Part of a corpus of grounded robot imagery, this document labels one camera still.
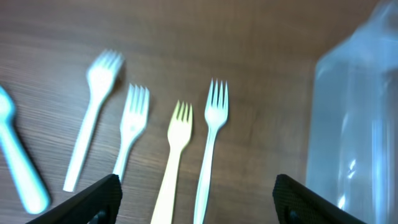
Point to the clear container left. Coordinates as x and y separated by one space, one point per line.
352 148

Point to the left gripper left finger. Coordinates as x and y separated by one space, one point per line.
97 204

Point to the beige plastic fork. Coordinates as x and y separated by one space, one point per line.
178 134

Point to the white fork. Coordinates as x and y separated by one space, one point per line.
216 115
133 124
30 187
101 76

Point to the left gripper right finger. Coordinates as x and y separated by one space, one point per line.
296 204

